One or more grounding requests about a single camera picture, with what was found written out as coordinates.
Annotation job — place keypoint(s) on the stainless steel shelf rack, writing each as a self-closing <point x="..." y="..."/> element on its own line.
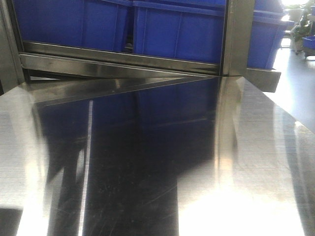
<point x="44" y="72"/>

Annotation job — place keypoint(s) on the blue plastic bin middle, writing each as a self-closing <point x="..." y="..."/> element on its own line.
<point x="177" y="32"/>

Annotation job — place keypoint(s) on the blue plastic bin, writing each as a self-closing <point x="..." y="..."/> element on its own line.
<point x="268" y="29"/>
<point x="95" y="24"/>
<point x="177" y="32"/>

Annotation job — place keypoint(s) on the blue plastic bin left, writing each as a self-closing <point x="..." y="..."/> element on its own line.
<point x="95" y="24"/>

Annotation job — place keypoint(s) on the blue plastic bin right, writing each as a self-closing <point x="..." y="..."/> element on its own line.
<point x="268" y="29"/>

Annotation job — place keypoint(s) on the distant blue bin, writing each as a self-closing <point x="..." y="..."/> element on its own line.
<point x="309" y="42"/>

